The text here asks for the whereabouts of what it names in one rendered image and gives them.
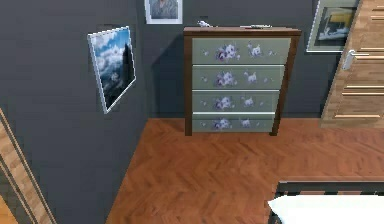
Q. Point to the small white object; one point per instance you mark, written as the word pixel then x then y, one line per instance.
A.
pixel 203 23

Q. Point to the brown floral chest of drawers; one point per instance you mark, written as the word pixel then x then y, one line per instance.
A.
pixel 237 80

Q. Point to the grey framed landscape picture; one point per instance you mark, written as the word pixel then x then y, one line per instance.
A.
pixel 331 26

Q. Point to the cloudy sky framed picture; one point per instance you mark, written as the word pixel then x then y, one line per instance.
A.
pixel 113 66

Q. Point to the flat dark object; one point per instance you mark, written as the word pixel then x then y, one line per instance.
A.
pixel 256 26

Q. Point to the light wooden door frame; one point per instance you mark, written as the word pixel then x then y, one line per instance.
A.
pixel 20 180

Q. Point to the dark framed white bed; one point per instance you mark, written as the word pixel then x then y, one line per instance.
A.
pixel 328 206

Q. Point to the light wooden room door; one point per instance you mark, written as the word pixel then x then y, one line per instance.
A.
pixel 361 73

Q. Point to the white framed portrait picture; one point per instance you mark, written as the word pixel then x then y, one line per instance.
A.
pixel 163 10

